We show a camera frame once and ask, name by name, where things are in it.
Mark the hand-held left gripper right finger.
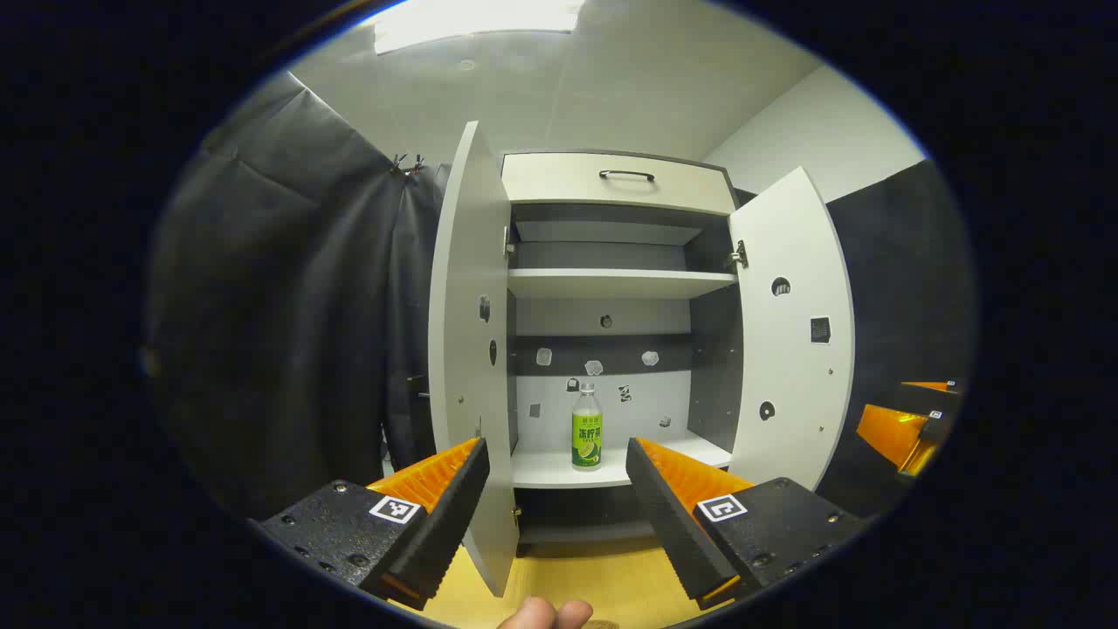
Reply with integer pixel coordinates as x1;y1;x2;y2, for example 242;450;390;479
625;437;870;611

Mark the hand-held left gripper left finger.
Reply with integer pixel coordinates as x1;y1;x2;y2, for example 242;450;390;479
249;437;492;611

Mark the clear bottle with green label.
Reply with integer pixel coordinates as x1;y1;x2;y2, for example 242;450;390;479
571;382;604;472

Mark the white cabinet door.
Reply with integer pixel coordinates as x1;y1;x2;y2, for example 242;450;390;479
729;166;857;492
428;121;521;599

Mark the white cabinet shelf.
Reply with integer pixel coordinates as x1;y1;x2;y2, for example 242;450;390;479
511;432;733;490
507;267;739;301

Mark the white and grey cabinet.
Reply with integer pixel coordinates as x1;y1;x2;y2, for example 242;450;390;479
500;149;743;556

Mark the white cabinet drawer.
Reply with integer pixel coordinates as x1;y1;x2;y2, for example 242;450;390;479
501;152;739;217

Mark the ceiling light panel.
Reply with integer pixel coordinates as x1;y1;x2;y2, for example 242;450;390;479
374;0;586;55

